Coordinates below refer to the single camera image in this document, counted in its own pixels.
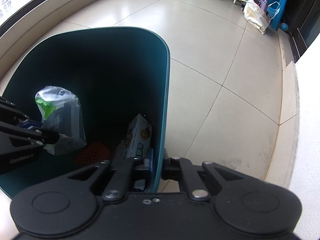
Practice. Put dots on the black window frame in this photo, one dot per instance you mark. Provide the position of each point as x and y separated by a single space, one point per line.
19 14

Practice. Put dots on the dark teal trash bin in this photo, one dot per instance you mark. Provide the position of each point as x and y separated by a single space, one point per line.
116 72

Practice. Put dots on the orange foam fruit net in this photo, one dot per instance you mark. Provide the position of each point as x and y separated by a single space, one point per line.
94 153

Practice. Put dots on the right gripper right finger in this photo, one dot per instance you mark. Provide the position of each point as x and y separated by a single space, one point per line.
186 174

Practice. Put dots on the white shopping bag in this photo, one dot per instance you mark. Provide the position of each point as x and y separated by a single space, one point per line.
259 13

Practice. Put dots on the clear green plastic wrapper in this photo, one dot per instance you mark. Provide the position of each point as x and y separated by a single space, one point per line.
61 113

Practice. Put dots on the cookie snack package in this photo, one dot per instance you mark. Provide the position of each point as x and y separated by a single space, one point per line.
137 143

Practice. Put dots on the small blue ball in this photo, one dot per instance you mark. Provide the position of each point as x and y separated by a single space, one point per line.
284 27

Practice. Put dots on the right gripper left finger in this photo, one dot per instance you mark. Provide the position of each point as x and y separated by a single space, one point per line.
124 177

